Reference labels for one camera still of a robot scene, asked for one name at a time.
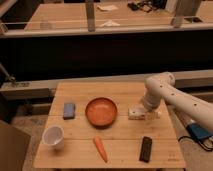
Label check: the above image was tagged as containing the white paper sheet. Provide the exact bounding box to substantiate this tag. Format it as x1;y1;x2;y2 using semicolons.
97;5;118;11

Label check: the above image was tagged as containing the orange carrot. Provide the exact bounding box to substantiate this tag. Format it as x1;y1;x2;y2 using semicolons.
93;137;108;163

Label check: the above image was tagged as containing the blue box on floor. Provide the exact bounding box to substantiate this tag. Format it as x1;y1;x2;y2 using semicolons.
186;123;212;141

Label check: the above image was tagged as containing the grey metal post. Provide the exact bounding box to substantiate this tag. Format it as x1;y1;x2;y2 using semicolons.
171;0;202;28
85;0;95;32

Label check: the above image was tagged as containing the black cables pile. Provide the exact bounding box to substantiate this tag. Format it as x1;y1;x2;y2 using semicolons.
127;0;166;13

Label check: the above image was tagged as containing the brown cardboard box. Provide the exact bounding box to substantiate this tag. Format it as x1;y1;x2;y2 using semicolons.
0;120;31;171

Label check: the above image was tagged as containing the small wooden table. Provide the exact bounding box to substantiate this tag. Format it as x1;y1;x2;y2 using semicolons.
34;82;185;169

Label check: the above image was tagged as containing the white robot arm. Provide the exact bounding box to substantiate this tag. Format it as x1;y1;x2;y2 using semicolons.
143;72;213;133

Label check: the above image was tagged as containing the black cable on floor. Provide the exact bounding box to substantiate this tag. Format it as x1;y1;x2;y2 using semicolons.
177;133;213;152

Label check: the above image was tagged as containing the orange ceramic bowl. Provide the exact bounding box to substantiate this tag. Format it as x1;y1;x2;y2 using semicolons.
85;97;118;127

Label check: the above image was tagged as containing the grey metal post right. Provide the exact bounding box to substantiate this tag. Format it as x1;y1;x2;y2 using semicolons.
171;0;202;28

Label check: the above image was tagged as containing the blue sponge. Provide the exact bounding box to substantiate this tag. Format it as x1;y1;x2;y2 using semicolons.
63;103;75;119

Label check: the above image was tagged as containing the white paper cup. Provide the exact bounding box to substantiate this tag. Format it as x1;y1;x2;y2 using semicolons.
42;126;64;150

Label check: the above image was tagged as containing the white crumpled paper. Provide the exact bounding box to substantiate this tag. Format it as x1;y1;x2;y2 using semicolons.
100;20;120;27

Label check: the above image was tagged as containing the black remote control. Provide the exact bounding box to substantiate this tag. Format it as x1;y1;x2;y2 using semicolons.
139;136;152;162

